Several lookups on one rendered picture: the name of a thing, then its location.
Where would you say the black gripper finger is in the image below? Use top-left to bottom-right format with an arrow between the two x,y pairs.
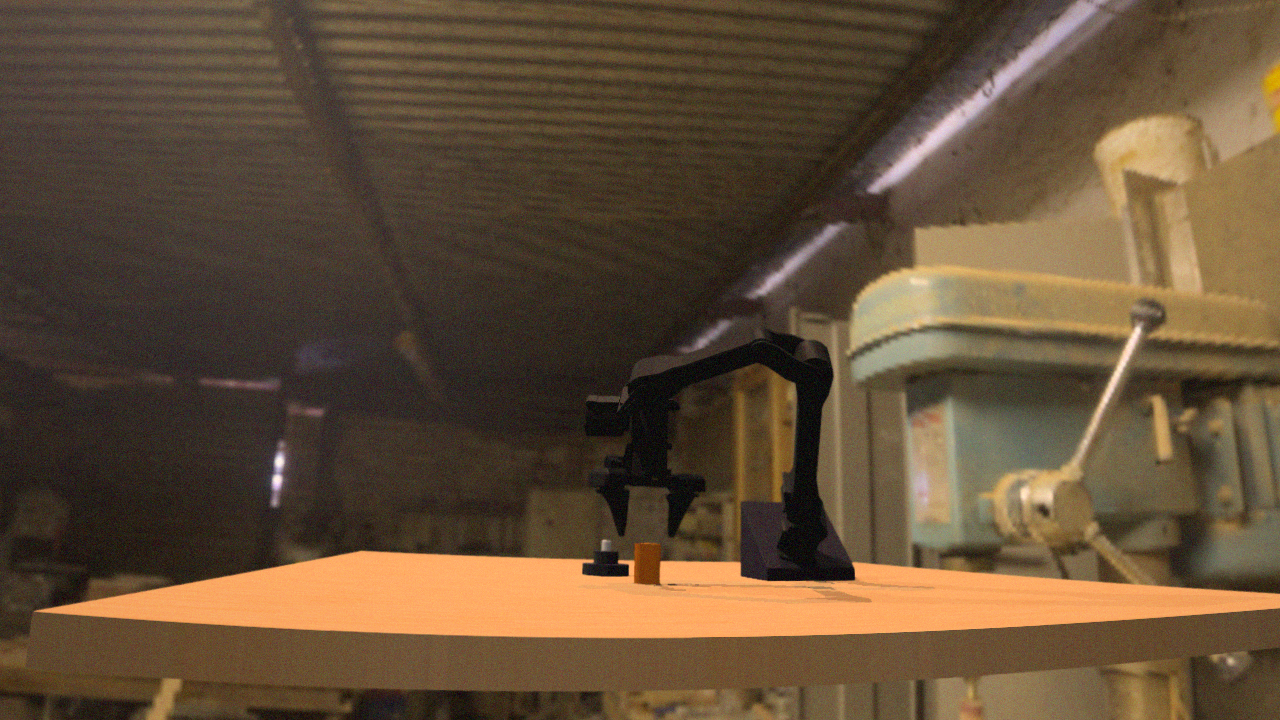
595,489 -> 630,536
666,493 -> 699,537

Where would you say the orange knob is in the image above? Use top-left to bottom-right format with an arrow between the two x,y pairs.
634,543 -> 660,585

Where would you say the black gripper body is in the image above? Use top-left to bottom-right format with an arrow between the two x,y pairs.
588,436 -> 707,493

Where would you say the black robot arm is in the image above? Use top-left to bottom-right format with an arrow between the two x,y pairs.
584,327 -> 835,564

